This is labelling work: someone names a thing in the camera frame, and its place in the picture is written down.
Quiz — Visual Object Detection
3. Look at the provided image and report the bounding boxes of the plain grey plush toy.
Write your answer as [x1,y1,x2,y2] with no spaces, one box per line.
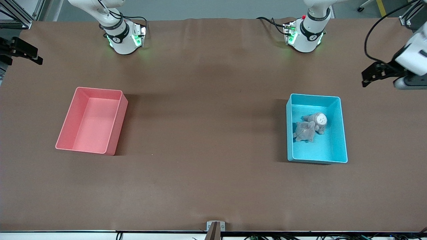
[293,121,317,143]

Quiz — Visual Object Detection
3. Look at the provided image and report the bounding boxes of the black base cable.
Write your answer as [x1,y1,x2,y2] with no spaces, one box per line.
[100,0,148,30]
[256,17,288,35]

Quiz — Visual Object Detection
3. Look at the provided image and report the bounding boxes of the pink plastic box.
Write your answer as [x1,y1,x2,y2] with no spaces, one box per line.
[55,87,128,156]

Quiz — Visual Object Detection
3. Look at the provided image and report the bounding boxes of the blue plastic box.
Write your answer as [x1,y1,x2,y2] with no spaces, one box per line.
[286,93,348,164]

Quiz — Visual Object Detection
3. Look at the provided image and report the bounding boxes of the office chair caster leg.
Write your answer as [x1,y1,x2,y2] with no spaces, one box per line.
[357,0,377,13]

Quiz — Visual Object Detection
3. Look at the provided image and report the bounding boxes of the brown table cover mat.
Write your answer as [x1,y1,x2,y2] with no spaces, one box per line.
[0,17,427,233]

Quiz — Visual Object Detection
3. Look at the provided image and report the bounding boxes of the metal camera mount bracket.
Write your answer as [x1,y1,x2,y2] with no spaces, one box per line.
[205,221,226,240]

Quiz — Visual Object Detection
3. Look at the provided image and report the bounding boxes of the aluminium frame profile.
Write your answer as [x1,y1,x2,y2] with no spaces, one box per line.
[399,0,427,27]
[0,0,45,30]

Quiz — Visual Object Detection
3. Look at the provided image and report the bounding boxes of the grey plush toy white face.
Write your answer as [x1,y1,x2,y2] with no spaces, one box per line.
[301,112,328,135]

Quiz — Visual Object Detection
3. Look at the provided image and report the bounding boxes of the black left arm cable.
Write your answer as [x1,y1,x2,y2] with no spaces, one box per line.
[364,0,421,65]

